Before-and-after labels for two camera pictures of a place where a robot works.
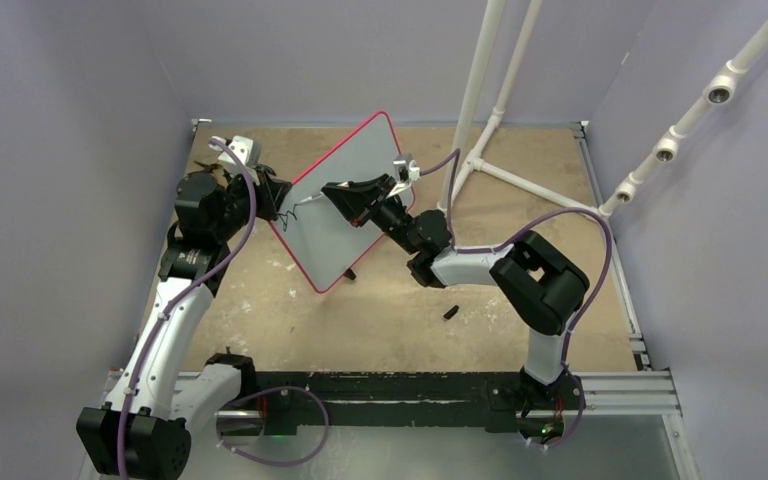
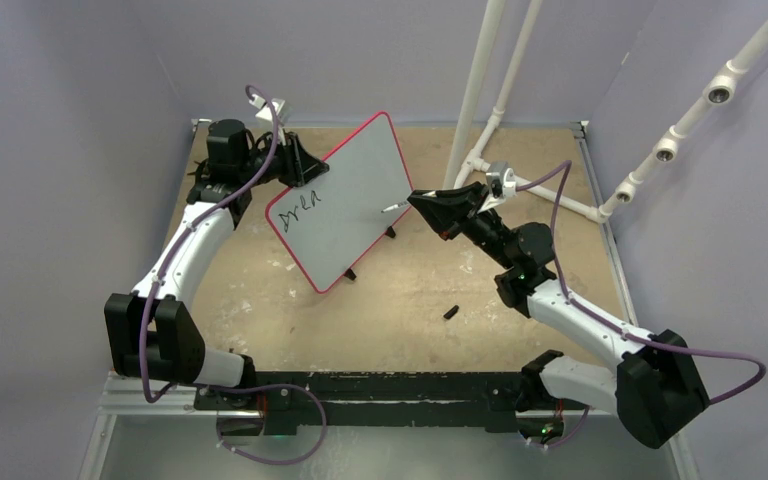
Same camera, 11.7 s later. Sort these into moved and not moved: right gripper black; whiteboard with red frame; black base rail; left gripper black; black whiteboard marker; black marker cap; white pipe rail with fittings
Moved: black whiteboard marker; right gripper black; left gripper black
Not moved: black marker cap; white pipe rail with fittings; black base rail; whiteboard with red frame
